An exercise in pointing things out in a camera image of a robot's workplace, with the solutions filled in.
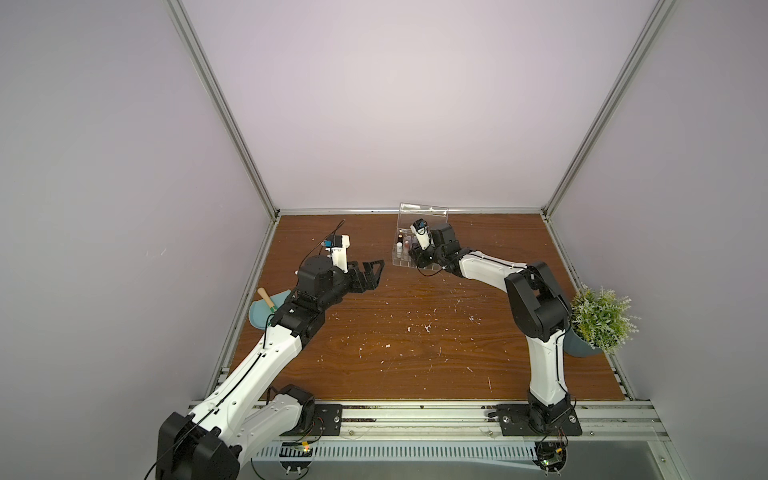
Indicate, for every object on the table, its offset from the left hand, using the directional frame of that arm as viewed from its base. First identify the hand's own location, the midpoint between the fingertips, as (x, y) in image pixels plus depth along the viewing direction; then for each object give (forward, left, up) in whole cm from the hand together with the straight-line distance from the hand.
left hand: (374, 262), depth 74 cm
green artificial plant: (-11, -57, -8) cm, 59 cm away
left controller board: (-38, +19, -28) cm, 51 cm away
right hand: (+20, -12, -16) cm, 28 cm away
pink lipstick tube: (+20, -9, -18) cm, 28 cm away
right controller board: (-37, -43, -27) cm, 63 cm away
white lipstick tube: (+20, -6, -21) cm, 30 cm away
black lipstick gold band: (+24, -7, -18) cm, 30 cm away
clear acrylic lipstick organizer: (+23, -8, -18) cm, 31 cm away
